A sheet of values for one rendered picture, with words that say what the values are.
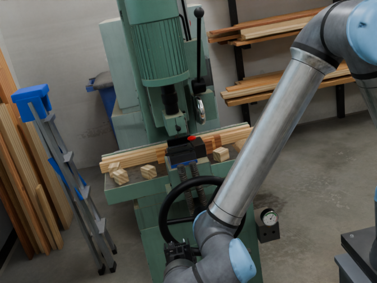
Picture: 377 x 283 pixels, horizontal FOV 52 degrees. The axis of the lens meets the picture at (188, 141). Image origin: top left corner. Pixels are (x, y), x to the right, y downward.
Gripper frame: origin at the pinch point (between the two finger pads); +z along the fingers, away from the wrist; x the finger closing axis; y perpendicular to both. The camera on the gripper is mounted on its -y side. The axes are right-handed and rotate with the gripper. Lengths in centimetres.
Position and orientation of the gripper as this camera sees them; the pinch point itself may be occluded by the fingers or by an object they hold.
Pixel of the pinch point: (180, 252)
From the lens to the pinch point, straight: 122.2
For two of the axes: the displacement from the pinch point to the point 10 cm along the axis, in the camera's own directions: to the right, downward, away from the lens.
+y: -2.1, -9.7, -0.9
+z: -0.4, -0.8, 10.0
